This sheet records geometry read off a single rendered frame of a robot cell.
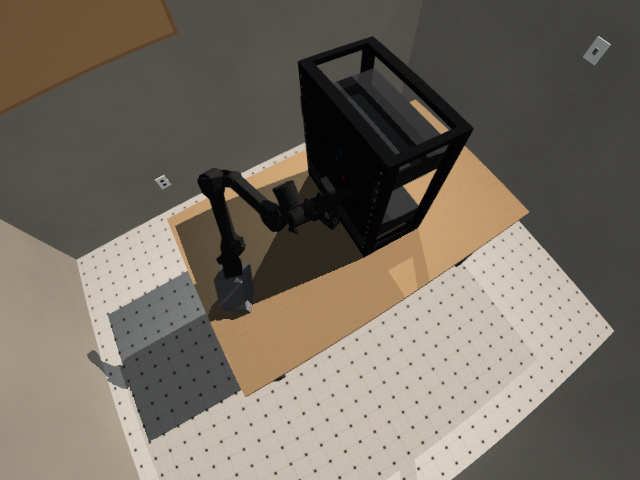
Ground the black server rack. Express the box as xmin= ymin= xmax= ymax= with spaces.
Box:
xmin=298 ymin=36 xmax=474 ymax=257

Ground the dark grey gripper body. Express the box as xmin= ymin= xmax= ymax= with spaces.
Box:
xmin=302 ymin=176 xmax=336 ymax=222

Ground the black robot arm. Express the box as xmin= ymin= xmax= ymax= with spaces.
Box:
xmin=197 ymin=168 xmax=341 ymax=279

